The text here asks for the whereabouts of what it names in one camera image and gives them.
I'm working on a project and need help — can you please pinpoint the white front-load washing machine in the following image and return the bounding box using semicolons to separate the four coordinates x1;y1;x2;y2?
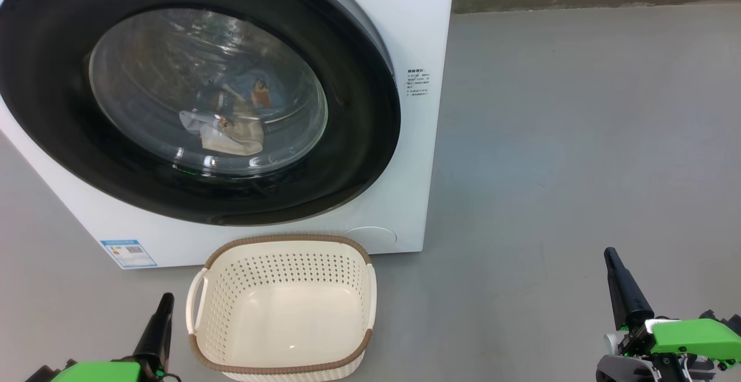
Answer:
0;0;458;270

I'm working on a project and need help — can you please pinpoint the round white filter cover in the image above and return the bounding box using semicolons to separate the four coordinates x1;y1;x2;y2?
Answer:
342;227;398;252

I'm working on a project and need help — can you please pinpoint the black round glass washer door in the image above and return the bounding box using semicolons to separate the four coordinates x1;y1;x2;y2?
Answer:
0;0;402;227

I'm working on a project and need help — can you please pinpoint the blue bear-print garment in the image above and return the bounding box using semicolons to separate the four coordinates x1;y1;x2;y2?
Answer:
217;69;285;117

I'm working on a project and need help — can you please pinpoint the blue energy label sticker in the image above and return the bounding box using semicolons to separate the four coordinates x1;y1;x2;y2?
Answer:
100;239;158;269

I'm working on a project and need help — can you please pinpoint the cream perforated laundry basket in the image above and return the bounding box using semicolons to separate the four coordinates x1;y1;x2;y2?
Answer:
185;233;377;382

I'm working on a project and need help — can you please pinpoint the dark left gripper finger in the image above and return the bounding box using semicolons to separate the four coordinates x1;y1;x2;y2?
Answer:
133;293;175;371

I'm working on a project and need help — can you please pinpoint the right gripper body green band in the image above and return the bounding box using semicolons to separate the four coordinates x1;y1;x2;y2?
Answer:
596;318;741;382

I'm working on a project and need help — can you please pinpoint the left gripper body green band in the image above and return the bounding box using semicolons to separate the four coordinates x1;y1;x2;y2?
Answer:
51;359;180;382

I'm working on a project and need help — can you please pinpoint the cream cloth garment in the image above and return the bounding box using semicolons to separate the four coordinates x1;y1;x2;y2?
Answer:
178;90;265;157

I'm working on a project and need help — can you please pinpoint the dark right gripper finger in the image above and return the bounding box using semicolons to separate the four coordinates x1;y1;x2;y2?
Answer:
604;247;655;330

